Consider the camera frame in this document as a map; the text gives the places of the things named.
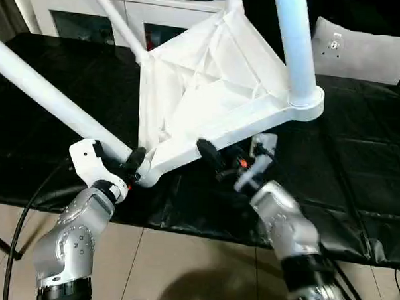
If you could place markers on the white plastic table top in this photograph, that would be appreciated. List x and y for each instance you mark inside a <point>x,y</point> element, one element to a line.
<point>206,74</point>

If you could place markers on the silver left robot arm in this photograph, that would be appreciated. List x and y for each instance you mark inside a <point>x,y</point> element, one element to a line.
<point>77,231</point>

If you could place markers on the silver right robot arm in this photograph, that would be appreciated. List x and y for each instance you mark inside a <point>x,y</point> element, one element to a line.
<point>289,223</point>

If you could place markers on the white glass-door cabinet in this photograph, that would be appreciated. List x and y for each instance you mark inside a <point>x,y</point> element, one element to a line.
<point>77,5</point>

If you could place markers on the grey cushion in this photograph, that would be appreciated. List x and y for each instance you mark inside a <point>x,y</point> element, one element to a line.
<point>363,54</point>

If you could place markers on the grey pleated curtain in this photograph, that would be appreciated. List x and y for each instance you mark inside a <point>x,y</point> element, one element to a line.
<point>7,12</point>

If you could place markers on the black furniture with yellow label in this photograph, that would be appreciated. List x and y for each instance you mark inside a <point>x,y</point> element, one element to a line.
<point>358,10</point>

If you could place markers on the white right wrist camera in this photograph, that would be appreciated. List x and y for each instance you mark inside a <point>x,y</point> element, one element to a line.
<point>263,149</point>

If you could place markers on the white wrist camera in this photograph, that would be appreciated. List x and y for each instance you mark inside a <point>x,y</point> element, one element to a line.
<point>86,161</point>
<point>263,149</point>

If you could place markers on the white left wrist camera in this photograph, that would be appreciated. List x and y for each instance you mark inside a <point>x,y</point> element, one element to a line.
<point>86,161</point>

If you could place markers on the black metal frame bar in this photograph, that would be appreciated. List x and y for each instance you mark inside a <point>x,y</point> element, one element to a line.
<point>0,244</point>

